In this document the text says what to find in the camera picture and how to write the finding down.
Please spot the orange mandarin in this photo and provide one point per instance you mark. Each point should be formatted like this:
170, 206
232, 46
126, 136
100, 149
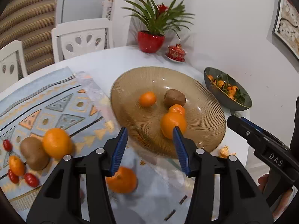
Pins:
16, 165
177, 108
147, 99
169, 121

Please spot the large orange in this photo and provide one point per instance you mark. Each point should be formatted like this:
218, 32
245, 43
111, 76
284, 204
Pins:
57, 143

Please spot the green plant in red pot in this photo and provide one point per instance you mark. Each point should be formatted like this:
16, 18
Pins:
157, 20

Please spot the white refrigerator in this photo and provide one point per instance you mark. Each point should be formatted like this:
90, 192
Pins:
72, 10

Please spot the dark green fruit bowl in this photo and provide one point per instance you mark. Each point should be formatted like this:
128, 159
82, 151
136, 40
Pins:
227, 91

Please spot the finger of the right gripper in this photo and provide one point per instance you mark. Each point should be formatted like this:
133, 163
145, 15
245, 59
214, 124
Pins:
265, 132
254, 138

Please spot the red lidded tea cup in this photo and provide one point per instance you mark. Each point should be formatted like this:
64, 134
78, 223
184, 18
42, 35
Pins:
176, 53

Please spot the large brown kiwi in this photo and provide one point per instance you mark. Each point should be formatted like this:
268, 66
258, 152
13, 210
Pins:
33, 151

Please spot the mandarin peel with leaves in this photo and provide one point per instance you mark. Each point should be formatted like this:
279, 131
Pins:
123, 182

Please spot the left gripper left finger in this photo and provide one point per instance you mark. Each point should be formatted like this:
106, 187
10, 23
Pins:
59, 199

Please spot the mandarin peel piece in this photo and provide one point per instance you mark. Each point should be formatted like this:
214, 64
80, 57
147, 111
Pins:
224, 152

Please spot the framed wall picture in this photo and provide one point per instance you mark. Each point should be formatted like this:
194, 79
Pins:
286, 25

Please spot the red cherry tomato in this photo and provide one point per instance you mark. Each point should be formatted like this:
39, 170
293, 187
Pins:
7, 145
13, 178
31, 180

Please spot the white dining chair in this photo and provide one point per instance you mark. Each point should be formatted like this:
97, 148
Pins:
12, 64
75, 38

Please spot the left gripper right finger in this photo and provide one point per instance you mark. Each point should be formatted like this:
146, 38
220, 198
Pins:
223, 192

